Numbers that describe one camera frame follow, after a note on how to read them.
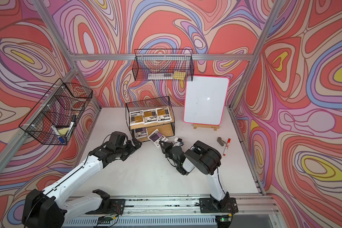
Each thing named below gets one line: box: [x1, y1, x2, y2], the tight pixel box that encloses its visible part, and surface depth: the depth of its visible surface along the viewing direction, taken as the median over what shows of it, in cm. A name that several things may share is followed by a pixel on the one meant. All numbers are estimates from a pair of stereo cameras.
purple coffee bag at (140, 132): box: [134, 126, 149, 140], surface depth 103 cm
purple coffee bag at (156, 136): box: [147, 128, 169, 147], surface depth 95 cm
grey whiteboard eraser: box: [216, 136, 227, 147], surface depth 99 cm
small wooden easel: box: [192, 123, 220, 132], surface depth 103 cm
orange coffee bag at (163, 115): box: [155, 106, 172, 124], surface depth 93 cm
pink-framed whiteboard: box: [183, 75, 230, 126], surface depth 97 cm
